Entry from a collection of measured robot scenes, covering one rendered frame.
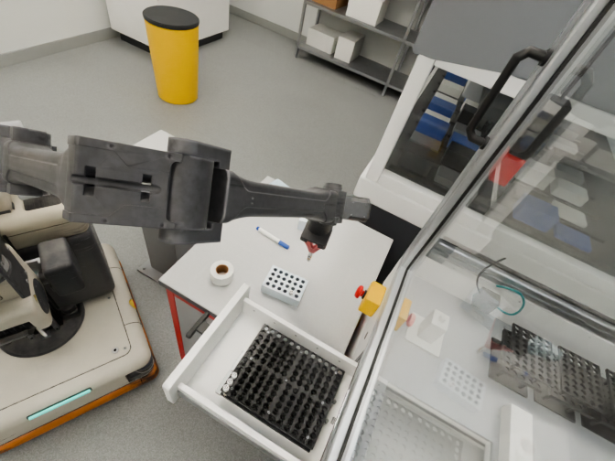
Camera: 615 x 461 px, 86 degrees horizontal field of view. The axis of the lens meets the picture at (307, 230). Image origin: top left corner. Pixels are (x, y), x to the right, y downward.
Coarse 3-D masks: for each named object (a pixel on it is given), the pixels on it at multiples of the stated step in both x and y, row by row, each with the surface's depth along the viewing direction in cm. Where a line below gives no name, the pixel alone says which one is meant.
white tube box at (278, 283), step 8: (272, 272) 103; (280, 272) 105; (288, 272) 104; (264, 280) 101; (272, 280) 101; (280, 280) 102; (288, 280) 103; (296, 280) 105; (304, 280) 104; (264, 288) 100; (272, 288) 99; (280, 288) 101; (288, 288) 101; (296, 288) 101; (304, 288) 102; (280, 296) 100; (288, 296) 99; (296, 296) 101; (296, 304) 100
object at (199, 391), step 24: (264, 312) 83; (240, 336) 84; (288, 336) 85; (216, 360) 79; (336, 360) 82; (192, 384) 75; (216, 384) 76; (216, 408) 67; (240, 408) 73; (336, 408) 78; (240, 432) 67; (264, 432) 71; (288, 456) 65; (312, 456) 70
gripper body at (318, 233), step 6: (312, 222) 79; (318, 222) 77; (306, 228) 81; (312, 228) 80; (318, 228) 78; (324, 228) 78; (330, 228) 83; (306, 234) 80; (312, 234) 80; (318, 234) 80; (324, 234) 81; (306, 240) 79; (312, 240) 79; (318, 240) 80; (324, 240) 80; (318, 246) 80; (324, 246) 79
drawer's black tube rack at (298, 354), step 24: (264, 360) 78; (288, 360) 77; (312, 360) 78; (240, 384) 71; (264, 384) 72; (288, 384) 73; (312, 384) 74; (336, 384) 78; (264, 408) 72; (288, 408) 70; (312, 408) 71; (288, 432) 67; (312, 432) 68
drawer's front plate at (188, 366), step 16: (240, 288) 82; (240, 304) 83; (224, 320) 78; (208, 336) 73; (192, 352) 70; (208, 352) 78; (176, 368) 68; (192, 368) 72; (176, 384) 67; (176, 400) 73
